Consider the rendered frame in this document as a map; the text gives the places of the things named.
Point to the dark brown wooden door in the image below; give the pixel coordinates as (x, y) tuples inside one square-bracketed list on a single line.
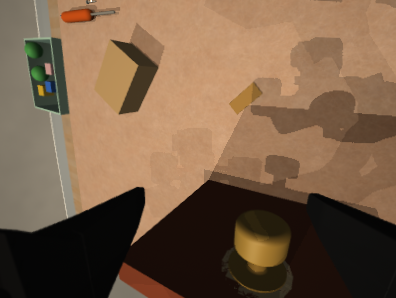
[(185, 255)]

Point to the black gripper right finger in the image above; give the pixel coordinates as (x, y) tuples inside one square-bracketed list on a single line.
[(361, 246)]

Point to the tan rectangular plate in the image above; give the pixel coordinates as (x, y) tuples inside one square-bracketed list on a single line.
[(245, 98)]

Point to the tan rectangular box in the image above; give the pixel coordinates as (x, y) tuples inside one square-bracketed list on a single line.
[(125, 77)]

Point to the brass door knob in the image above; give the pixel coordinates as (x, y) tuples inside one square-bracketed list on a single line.
[(261, 238)]

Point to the orange-handled screwdriver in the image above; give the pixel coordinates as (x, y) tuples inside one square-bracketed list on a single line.
[(81, 15)]

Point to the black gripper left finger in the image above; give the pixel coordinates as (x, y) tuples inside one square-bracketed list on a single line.
[(79, 257)]

